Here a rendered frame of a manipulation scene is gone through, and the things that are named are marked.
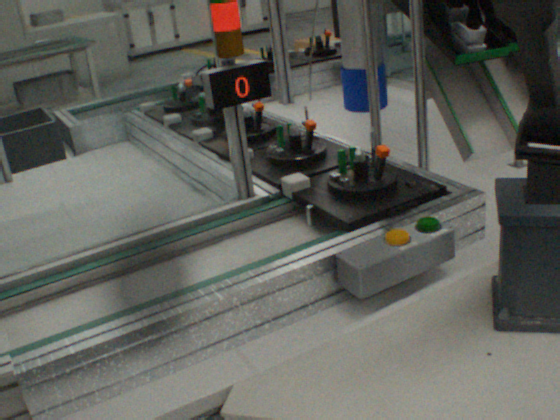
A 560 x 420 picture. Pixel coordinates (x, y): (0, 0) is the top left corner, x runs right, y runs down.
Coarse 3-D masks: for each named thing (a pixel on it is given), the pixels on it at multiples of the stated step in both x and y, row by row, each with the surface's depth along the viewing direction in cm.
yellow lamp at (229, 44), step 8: (216, 32) 112; (224, 32) 111; (232, 32) 111; (240, 32) 113; (216, 40) 113; (224, 40) 112; (232, 40) 112; (240, 40) 113; (224, 48) 112; (232, 48) 112; (240, 48) 113; (224, 56) 113; (232, 56) 113
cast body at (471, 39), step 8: (464, 24) 118; (472, 24) 116; (480, 24) 117; (456, 32) 120; (464, 32) 117; (472, 32) 116; (480, 32) 117; (456, 40) 121; (464, 40) 118; (472, 40) 118; (480, 40) 118; (456, 48) 121; (464, 48) 119; (472, 48) 118; (480, 48) 118
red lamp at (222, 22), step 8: (216, 8) 110; (224, 8) 109; (232, 8) 110; (216, 16) 110; (224, 16) 110; (232, 16) 110; (216, 24) 111; (224, 24) 111; (232, 24) 111; (240, 24) 113
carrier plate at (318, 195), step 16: (368, 160) 138; (320, 176) 133; (400, 176) 127; (416, 176) 126; (304, 192) 126; (320, 192) 125; (400, 192) 120; (416, 192) 119; (432, 192) 119; (320, 208) 118; (336, 208) 117; (352, 208) 116; (368, 208) 115; (384, 208) 114; (336, 224) 114; (352, 224) 111; (368, 224) 113
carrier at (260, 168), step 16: (288, 128) 147; (272, 144) 145; (288, 144) 149; (320, 144) 146; (336, 144) 151; (256, 160) 147; (272, 160) 142; (288, 160) 139; (304, 160) 139; (320, 160) 141; (336, 160) 140; (256, 176) 140; (272, 176) 136
